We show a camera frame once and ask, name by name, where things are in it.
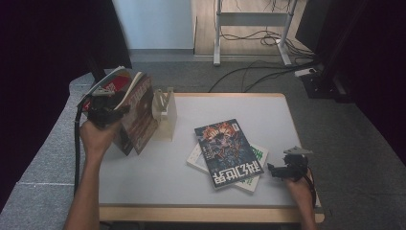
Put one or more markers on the white metal desk frame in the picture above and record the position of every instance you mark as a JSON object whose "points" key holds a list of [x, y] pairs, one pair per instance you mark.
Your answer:
{"points": [[252, 19]]}

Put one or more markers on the red-brown cover magazine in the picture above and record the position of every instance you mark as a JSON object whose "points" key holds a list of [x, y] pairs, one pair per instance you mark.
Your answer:
{"points": [[140, 121]]}

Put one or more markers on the white and green magazine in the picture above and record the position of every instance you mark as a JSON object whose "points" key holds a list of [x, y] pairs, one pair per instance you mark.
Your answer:
{"points": [[260, 155]]}

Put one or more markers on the beige expandable book rack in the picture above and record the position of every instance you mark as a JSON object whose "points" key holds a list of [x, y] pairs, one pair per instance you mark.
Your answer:
{"points": [[166, 124]]}

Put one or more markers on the person's left hand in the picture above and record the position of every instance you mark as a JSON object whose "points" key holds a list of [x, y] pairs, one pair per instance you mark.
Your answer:
{"points": [[95, 140]]}

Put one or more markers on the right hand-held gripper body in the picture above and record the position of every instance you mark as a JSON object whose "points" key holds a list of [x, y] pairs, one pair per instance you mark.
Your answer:
{"points": [[295, 167]]}

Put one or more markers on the black stand with base plate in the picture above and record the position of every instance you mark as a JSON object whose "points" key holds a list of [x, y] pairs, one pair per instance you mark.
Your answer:
{"points": [[95, 70], [322, 86]]}

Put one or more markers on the portrait cover magazine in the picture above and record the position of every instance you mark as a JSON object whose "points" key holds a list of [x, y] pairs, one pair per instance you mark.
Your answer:
{"points": [[116, 83]]}

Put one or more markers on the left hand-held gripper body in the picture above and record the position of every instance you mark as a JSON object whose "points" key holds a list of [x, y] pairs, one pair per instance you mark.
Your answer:
{"points": [[102, 111]]}

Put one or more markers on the white power strip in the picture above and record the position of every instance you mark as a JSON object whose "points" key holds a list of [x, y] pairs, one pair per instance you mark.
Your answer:
{"points": [[304, 72]]}

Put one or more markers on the dark blue cover magazine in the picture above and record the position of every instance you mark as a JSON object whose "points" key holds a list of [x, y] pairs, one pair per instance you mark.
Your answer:
{"points": [[226, 153]]}

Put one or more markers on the black curtain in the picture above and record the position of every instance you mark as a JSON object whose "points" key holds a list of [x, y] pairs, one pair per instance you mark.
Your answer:
{"points": [[383, 64], [48, 48]]}

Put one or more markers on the person's right hand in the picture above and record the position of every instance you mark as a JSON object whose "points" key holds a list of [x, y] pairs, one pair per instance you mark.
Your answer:
{"points": [[300, 193]]}

